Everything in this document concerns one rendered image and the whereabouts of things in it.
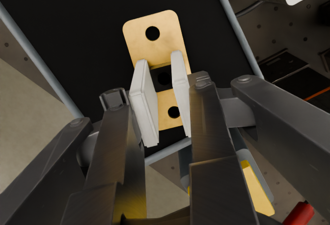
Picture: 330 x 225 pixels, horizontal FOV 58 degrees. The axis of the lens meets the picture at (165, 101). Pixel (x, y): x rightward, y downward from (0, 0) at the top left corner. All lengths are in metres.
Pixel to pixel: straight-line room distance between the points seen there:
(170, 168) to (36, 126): 0.99
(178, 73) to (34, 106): 1.48
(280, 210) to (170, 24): 0.81
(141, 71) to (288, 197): 0.80
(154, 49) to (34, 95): 1.40
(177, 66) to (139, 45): 0.05
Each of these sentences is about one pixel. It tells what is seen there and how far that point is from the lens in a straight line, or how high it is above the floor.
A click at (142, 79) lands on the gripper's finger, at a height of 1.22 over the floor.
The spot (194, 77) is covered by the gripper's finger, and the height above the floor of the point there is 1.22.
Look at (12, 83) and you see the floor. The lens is 1.61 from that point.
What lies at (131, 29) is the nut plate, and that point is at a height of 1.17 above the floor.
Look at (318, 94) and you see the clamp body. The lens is 0.52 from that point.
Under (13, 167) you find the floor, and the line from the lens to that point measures 1.84.
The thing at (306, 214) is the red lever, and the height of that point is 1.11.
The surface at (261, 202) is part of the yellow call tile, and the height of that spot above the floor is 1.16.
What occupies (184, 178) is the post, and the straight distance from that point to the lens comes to 0.29.
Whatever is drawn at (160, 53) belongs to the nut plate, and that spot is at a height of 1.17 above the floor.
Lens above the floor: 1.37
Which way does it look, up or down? 69 degrees down
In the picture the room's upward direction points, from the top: 179 degrees clockwise
